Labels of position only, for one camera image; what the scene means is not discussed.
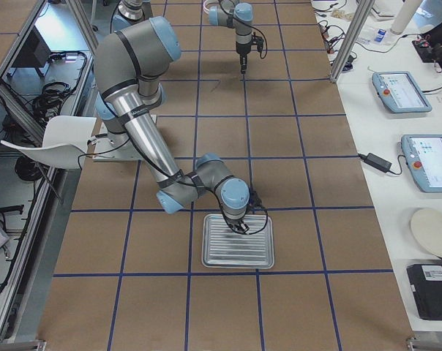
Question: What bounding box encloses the ribbed metal tray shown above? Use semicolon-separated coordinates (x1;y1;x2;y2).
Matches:
202;214;274;269

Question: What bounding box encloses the black laptop case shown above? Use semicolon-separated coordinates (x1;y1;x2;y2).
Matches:
407;264;442;321

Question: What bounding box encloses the blue teach pendant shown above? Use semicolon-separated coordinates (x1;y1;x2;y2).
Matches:
372;71;432;114
401;135;442;193

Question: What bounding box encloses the white curved plastic bracket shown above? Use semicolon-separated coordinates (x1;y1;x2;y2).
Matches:
203;0;218;14

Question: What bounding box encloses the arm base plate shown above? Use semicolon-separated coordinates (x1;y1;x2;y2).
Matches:
94;113;161;162

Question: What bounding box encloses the upper blue teach pendant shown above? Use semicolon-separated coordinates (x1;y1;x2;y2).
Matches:
372;71;432;114

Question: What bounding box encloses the black power adapter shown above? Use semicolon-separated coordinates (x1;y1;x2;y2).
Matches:
358;153;392;173

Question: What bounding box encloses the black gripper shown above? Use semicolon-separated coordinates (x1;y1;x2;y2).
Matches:
236;34;264;74
226;216;250;234

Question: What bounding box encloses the white plastic chair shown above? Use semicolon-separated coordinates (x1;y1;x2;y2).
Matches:
1;116;97;169

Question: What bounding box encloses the aluminium frame post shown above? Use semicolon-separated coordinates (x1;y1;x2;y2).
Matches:
329;0;375;83

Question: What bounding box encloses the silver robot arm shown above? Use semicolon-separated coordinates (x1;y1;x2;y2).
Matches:
110;1;268;74
94;16;250;234

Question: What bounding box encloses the lower blue teach pendant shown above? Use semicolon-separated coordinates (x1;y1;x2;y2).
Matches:
401;135;442;193

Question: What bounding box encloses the beige round plate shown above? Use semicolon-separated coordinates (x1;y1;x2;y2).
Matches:
410;208;442;259

